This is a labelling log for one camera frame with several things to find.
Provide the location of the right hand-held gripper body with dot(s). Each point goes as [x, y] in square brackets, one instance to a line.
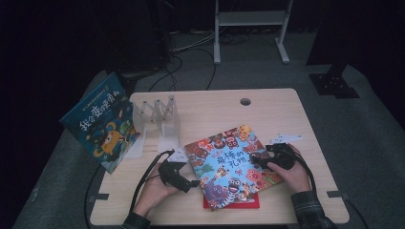
[281, 156]

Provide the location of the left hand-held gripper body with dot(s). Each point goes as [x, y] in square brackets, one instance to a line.
[170, 173]

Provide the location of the light blue many-monsters picture book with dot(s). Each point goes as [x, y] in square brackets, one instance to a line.
[229, 171]

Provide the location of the red picture book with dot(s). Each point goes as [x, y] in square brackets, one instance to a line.
[248, 203]

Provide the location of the white expandable book rack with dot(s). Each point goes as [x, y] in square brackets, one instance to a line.
[167, 127]

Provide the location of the blue monster picture book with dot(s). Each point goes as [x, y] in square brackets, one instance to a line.
[102, 127]

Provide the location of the person's right hand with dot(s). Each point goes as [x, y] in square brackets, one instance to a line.
[296, 178]

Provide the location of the person's left hand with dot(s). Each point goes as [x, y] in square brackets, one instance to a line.
[153, 194]

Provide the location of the grey table edge clip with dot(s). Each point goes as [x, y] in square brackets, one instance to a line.
[99, 197]
[337, 194]

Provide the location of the black stand base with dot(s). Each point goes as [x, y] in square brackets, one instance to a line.
[334, 84]
[129, 84]

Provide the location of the white metal stand frame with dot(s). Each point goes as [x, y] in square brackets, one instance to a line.
[251, 18]

